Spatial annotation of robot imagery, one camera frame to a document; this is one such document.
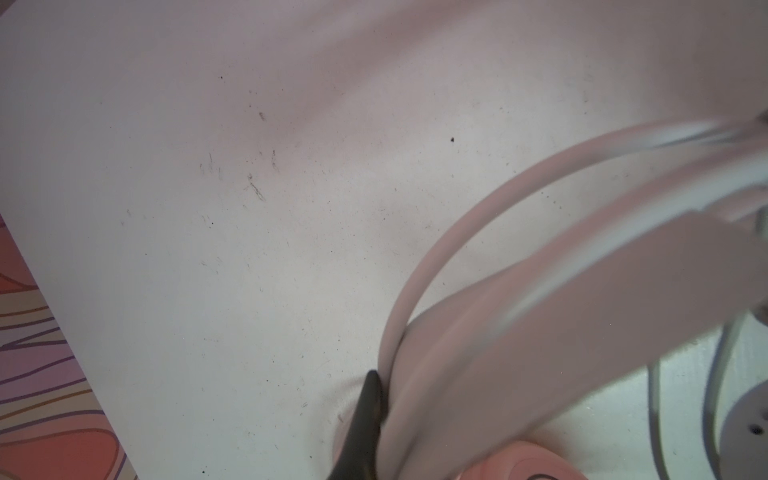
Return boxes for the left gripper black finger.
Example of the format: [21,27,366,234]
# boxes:
[327,370,384,480]

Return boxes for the white headphones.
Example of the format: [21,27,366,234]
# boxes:
[375,118,767,479]

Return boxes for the grey white headphone cable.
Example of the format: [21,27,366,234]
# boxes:
[646,203,768,480]

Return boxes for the pink cat-ear headphones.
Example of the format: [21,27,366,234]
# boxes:
[457,441,587,480]

